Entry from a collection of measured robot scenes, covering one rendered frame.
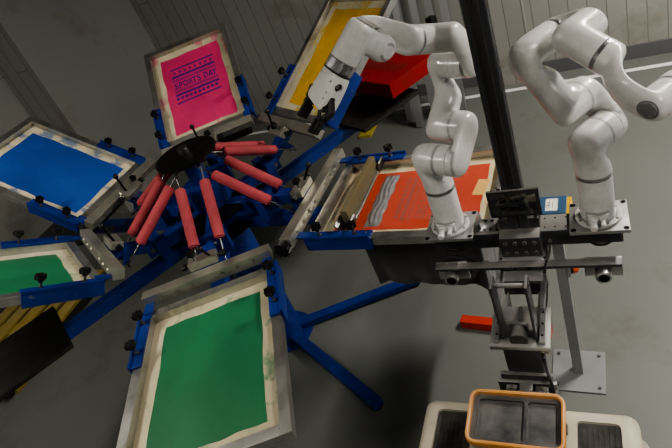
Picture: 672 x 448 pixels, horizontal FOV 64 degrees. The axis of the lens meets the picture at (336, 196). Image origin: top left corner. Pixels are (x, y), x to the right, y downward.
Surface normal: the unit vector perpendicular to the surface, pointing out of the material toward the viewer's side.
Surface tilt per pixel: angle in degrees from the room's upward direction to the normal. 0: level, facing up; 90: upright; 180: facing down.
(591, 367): 0
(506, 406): 0
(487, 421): 0
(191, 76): 32
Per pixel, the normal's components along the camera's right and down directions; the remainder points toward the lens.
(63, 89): 0.89, -0.09
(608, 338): -0.33, -0.79
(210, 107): -0.20, -0.40
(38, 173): 0.18, -0.70
